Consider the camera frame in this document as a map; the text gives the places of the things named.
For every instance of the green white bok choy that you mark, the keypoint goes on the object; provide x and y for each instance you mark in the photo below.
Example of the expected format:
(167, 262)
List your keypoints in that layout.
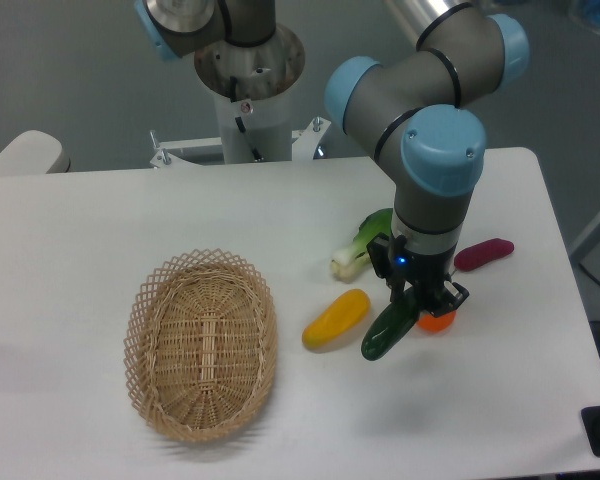
(348, 262)

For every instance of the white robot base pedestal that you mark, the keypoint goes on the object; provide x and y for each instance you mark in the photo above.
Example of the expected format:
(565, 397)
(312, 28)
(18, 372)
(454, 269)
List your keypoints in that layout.
(252, 89)

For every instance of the dark green cucumber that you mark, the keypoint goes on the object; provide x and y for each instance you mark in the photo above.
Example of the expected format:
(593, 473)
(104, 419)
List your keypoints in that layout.
(391, 325)

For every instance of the oval woven wicker basket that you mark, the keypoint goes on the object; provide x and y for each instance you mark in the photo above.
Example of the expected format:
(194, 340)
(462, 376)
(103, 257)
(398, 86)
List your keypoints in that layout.
(201, 346)

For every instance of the yellow mango toy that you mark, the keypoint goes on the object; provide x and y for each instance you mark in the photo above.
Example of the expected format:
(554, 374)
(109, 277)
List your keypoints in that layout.
(342, 315)

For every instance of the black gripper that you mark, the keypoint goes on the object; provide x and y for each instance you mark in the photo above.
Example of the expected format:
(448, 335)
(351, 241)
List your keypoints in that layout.
(422, 261)

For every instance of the white chair armrest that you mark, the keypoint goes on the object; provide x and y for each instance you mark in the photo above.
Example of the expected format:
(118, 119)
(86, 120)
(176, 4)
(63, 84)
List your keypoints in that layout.
(33, 153)

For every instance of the orange toy fruit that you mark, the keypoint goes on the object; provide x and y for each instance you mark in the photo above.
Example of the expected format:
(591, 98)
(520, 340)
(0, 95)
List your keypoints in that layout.
(432, 324)

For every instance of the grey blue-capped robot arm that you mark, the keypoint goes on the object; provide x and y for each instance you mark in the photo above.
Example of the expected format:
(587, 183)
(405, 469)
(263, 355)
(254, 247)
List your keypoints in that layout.
(411, 118)

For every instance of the dark red sweet potato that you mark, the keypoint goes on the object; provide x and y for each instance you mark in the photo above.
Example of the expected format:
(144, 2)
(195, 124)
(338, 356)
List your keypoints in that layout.
(478, 255)

